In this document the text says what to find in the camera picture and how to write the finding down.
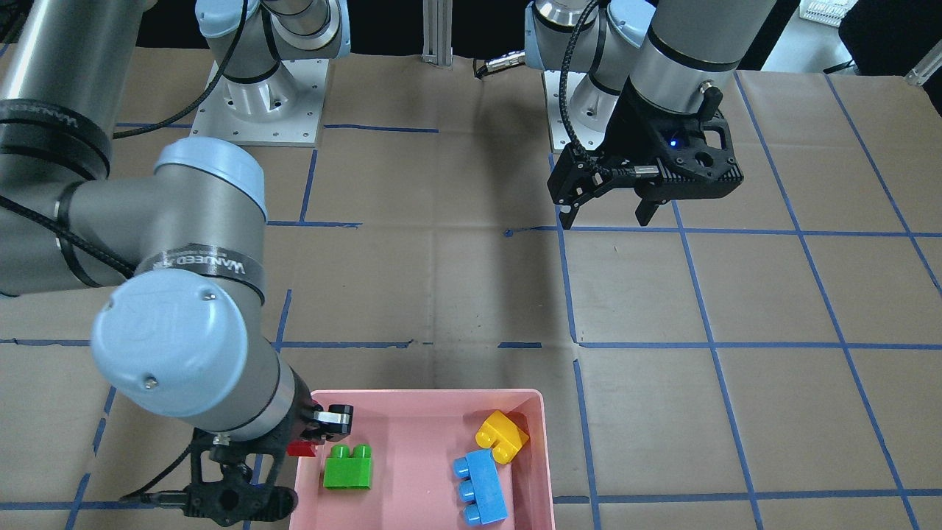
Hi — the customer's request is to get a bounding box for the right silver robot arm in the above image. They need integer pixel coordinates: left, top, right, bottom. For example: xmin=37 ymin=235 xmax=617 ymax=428
xmin=2 ymin=1 xmax=353 ymax=443

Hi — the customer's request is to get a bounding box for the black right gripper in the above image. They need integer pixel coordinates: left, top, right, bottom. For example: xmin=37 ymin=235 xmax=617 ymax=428
xmin=243 ymin=395 xmax=354 ymax=457

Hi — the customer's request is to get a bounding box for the red toy block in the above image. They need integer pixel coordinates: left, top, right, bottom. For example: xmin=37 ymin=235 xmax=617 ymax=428
xmin=286 ymin=439 xmax=317 ymax=459

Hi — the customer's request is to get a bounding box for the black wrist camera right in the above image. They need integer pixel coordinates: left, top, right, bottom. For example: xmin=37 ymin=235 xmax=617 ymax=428
xmin=182 ymin=429 xmax=297 ymax=527

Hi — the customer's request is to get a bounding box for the green toy block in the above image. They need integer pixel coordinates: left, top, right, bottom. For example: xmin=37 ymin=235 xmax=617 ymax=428
xmin=321 ymin=444 xmax=372 ymax=490

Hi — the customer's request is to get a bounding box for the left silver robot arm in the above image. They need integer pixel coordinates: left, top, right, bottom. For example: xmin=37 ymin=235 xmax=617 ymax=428
xmin=524 ymin=1 xmax=774 ymax=229

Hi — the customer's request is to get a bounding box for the yellow toy block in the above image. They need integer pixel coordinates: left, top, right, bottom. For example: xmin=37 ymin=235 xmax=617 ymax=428
xmin=474 ymin=410 xmax=531 ymax=465

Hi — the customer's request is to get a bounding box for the blue toy block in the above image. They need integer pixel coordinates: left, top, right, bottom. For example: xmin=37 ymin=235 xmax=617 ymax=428
xmin=452 ymin=449 xmax=509 ymax=526

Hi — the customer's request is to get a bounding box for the aluminium frame post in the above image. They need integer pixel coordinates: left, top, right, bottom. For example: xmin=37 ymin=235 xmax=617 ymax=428
xmin=421 ymin=0 xmax=453 ymax=69

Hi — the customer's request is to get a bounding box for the pink plastic box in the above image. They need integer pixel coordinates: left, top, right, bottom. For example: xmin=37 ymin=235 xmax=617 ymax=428
xmin=289 ymin=389 xmax=555 ymax=529

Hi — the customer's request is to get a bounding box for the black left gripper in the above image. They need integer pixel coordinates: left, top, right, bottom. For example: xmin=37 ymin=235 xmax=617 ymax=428
xmin=558 ymin=80 xmax=726 ymax=230

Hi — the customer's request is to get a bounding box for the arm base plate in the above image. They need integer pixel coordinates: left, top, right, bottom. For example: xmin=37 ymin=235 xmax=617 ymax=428
xmin=191 ymin=58 xmax=330 ymax=148
xmin=542 ymin=70 xmax=618 ymax=155

